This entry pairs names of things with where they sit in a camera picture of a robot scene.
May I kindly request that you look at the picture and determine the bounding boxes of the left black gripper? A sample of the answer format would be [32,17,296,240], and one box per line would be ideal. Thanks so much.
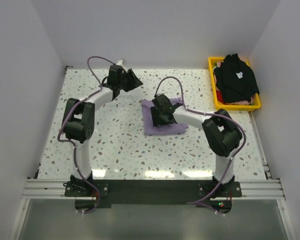
[118,69,143,93]

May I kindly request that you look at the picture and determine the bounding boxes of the purple t-shirt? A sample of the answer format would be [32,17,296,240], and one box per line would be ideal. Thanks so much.
[140,97,190,137]

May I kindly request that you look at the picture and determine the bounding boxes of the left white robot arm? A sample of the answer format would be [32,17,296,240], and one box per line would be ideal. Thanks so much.
[57,59,143,196]

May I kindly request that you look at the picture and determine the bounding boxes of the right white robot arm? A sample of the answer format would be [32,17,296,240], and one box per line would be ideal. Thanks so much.
[150,94,247,197]

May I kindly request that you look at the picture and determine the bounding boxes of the red garment in bin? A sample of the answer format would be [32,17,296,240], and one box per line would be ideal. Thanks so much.
[216,90,224,104]

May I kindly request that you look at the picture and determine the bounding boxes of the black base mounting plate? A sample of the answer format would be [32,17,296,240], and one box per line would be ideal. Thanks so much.
[63,177,243,210]

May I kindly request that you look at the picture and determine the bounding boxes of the pink garment in bin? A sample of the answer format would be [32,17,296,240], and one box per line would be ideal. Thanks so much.
[233,95,255,106]

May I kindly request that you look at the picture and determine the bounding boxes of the black t-shirt in bin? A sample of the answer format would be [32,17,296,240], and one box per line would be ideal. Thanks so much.
[212,53,260,105]

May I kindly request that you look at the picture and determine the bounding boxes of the yellow plastic bin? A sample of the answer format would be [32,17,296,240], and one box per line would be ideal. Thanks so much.
[207,56,262,112]

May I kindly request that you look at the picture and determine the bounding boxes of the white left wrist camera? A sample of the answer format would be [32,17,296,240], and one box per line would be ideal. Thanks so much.
[116,58,126,69]

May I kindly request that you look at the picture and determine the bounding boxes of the aluminium frame rail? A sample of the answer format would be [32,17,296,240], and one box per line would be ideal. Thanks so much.
[22,179,286,200]

